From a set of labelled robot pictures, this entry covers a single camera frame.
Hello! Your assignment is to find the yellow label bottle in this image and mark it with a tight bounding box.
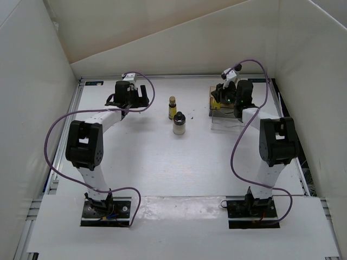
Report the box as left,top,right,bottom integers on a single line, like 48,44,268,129
212,100,221,111
168,96,177,120

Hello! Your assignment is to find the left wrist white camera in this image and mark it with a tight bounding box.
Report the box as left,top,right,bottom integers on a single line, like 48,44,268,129
121,73,137,84

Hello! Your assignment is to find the red label sauce bottle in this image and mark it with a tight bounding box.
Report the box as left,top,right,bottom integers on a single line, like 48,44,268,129
234,64,242,77

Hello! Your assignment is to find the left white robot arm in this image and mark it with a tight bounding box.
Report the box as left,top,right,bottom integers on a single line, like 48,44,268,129
66,80,150,217

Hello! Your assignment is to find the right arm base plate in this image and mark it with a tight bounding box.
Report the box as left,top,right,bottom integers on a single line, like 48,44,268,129
220,200,280,230

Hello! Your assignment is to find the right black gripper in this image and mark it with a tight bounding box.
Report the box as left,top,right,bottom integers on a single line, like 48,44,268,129
211,80,240,106

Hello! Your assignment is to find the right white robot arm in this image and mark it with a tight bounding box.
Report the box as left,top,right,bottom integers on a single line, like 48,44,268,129
211,80,299,218

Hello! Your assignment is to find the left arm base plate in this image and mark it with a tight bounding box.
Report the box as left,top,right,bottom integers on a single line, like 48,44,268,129
80,197,132,228

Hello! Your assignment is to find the aluminium table frame rail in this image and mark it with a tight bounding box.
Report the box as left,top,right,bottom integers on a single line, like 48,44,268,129
79,74,265,83

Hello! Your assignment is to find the white powder jar black cap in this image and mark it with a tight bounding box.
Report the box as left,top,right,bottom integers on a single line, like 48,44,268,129
172,112,186,135

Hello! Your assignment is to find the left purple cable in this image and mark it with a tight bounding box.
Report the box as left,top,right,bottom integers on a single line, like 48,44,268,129
43,71,156,228

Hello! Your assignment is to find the tiered clear acrylic rack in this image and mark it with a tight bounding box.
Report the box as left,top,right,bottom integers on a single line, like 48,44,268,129
209,86,245,133

